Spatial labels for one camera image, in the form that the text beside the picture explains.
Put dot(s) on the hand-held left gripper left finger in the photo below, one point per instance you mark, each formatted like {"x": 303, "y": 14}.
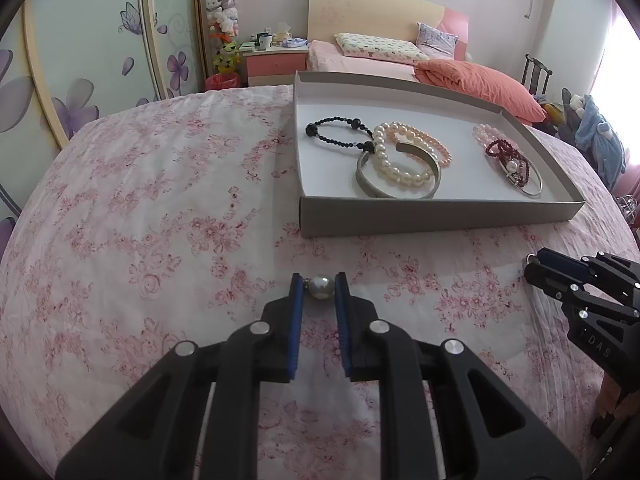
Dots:
{"x": 297, "y": 330}

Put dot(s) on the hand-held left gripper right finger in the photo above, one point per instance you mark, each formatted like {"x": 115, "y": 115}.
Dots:
{"x": 343, "y": 330}

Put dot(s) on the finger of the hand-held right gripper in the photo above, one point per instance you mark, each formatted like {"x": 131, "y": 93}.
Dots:
{"x": 562, "y": 262}
{"x": 545, "y": 275}

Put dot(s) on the white pearl pendant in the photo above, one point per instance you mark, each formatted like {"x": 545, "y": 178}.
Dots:
{"x": 320, "y": 288}

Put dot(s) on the thin silver bangle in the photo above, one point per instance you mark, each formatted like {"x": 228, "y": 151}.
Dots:
{"x": 535, "y": 191}

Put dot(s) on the wide silver bangle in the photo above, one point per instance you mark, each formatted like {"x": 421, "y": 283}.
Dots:
{"x": 370, "y": 185}

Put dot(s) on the grey cardboard box tray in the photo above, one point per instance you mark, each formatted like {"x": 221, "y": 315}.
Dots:
{"x": 330, "y": 170}

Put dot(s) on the person's right hand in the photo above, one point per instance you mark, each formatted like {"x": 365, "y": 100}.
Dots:
{"x": 610, "y": 395}

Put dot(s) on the blue plush garment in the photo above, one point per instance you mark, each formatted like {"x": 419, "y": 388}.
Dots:
{"x": 600, "y": 135}

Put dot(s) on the dark grey chair back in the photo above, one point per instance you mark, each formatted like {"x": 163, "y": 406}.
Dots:
{"x": 569, "y": 115}

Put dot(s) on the colourful plush toy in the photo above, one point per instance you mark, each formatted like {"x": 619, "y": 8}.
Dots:
{"x": 552, "y": 112}

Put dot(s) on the pink floral tablecloth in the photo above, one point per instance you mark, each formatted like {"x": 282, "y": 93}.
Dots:
{"x": 150, "y": 235}

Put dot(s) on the black wooden chair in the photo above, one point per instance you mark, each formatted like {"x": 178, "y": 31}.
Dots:
{"x": 535, "y": 72}

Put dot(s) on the orange duvet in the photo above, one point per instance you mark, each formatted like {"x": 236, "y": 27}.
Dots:
{"x": 480, "y": 82}

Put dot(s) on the pink curtain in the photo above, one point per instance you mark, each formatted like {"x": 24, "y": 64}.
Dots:
{"x": 612, "y": 25}

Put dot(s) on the pale purple pillow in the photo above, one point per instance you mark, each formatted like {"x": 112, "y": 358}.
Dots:
{"x": 437, "y": 40}

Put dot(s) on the red plastic bag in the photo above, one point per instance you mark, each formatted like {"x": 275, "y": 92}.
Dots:
{"x": 222, "y": 81}

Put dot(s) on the pink and cream nightstand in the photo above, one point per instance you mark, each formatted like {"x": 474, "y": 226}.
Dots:
{"x": 270, "y": 67}

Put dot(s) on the bed with pink sheet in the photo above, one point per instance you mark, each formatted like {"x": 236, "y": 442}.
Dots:
{"x": 340, "y": 60}

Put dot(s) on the cream patterned pillow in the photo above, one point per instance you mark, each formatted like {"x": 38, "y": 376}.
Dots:
{"x": 380, "y": 47}

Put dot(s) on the yellow plush toy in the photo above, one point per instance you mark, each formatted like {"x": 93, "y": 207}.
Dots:
{"x": 227, "y": 57}

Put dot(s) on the pale blue folded cloth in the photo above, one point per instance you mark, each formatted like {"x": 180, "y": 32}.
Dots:
{"x": 295, "y": 43}

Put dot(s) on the dark and white mug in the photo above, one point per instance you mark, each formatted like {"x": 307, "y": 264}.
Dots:
{"x": 265, "y": 41}

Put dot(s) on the tissue box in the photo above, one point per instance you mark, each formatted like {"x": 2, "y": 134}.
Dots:
{"x": 283, "y": 32}

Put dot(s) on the cream and pink headboard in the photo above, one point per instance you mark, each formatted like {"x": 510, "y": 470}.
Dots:
{"x": 375, "y": 10}

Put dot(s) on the clear tube of plush toys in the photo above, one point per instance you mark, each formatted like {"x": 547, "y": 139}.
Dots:
{"x": 222, "y": 5}

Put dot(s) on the floral sliding door wardrobe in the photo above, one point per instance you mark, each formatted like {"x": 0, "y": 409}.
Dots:
{"x": 90, "y": 60}

